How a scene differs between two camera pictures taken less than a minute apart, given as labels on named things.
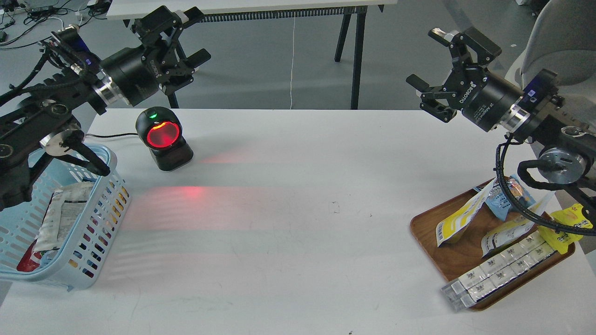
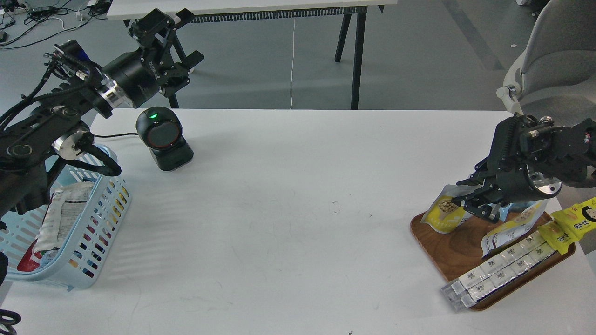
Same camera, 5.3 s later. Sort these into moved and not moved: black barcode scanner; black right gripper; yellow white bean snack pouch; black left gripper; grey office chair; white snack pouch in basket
Moved: yellow white bean snack pouch; black right gripper
Not moved: black left gripper; white snack pouch in basket; black barcode scanner; grey office chair
